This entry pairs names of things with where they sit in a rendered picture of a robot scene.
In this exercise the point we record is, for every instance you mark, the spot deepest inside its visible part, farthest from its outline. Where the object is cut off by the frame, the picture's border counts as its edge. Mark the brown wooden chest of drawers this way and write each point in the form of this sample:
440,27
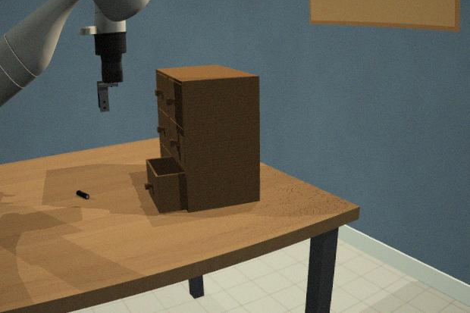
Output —
221,135

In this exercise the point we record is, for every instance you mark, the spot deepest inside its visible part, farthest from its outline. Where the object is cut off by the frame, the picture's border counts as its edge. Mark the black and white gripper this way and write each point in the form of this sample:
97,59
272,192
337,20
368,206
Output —
110,43

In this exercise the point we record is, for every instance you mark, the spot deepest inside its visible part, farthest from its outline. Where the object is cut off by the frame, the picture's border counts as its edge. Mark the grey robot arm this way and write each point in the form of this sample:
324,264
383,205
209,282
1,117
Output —
27,48

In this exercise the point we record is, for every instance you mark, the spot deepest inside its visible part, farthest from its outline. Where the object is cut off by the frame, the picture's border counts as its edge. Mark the dark brown drawer front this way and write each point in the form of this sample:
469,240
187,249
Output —
164,151
168,192
174,96
163,128
177,142
162,91

